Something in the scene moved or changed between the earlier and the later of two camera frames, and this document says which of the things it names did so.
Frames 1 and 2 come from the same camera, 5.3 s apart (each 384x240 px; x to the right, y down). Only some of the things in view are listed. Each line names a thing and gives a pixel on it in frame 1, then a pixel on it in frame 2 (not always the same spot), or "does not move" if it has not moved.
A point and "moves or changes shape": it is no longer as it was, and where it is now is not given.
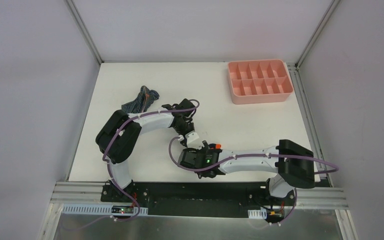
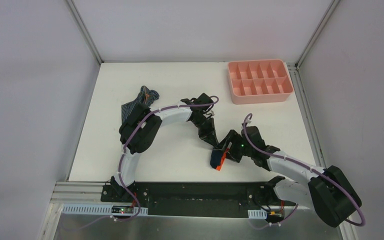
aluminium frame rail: x=83 y=192 does not move
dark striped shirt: x=145 y=99 does not move
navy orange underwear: x=215 y=146 moves or changes shape
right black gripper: x=185 y=158 to x=228 y=149
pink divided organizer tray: x=259 y=81 does not move
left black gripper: x=185 y=127 to x=206 y=133
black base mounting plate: x=199 y=198 does not move
